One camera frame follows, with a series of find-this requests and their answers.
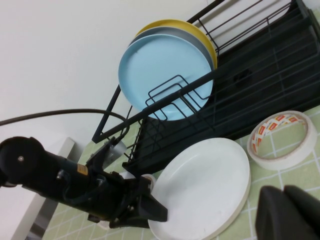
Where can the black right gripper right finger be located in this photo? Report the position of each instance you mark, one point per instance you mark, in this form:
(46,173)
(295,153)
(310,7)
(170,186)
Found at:
(305,202)

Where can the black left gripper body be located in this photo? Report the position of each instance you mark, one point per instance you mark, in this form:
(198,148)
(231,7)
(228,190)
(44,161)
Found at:
(115,197)

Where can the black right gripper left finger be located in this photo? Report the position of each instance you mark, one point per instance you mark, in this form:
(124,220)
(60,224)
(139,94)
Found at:
(280,220)

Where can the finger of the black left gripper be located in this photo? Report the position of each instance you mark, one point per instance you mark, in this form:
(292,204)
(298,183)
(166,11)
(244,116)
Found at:
(152,210)

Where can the white round plate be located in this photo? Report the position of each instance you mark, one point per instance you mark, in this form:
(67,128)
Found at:
(205,187)

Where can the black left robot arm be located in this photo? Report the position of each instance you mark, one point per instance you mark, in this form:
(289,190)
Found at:
(37,165)

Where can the light blue round plate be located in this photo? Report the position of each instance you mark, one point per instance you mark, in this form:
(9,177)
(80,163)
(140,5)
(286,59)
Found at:
(162,70)

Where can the grey round plate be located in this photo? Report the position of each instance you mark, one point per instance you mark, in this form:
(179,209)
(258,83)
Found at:
(175,31)

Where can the yellow round plate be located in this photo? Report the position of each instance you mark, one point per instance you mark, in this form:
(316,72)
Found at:
(175,23)

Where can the green checked tablecloth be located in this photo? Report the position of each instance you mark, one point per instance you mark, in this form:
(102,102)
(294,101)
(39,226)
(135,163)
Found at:
(287,180)

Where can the black plastic drip tray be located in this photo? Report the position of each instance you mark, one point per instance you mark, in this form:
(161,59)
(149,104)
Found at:
(262,100)

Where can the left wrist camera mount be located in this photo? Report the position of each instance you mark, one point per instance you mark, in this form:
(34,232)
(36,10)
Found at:
(110,152)

